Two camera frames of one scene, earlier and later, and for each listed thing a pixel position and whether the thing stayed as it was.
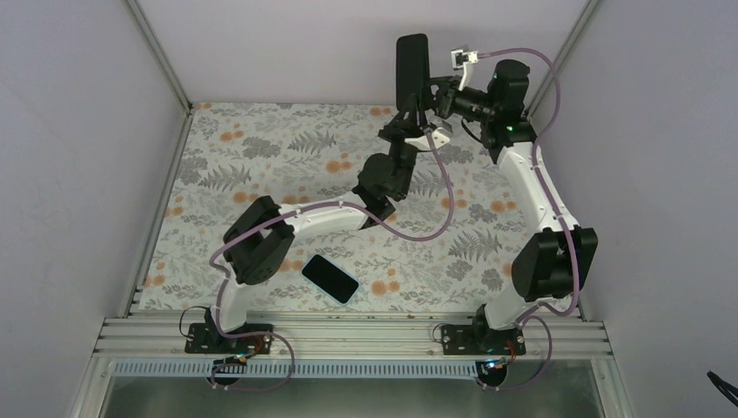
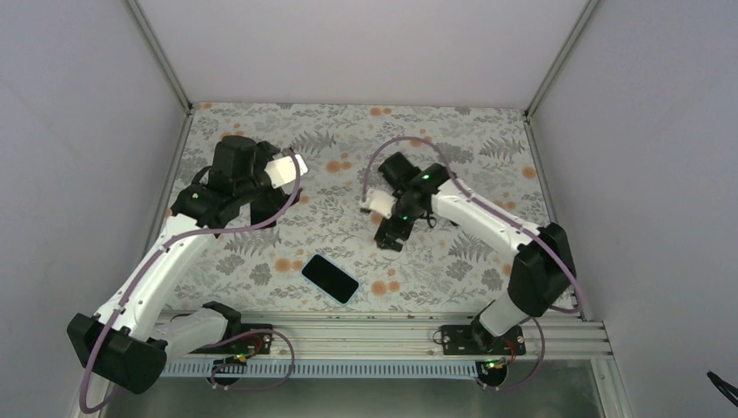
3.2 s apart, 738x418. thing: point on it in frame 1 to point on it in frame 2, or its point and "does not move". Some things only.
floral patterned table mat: (452, 244) does not move
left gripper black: (406, 127) to (276, 202)
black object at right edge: (721, 386) does not move
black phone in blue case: (331, 279) does not move
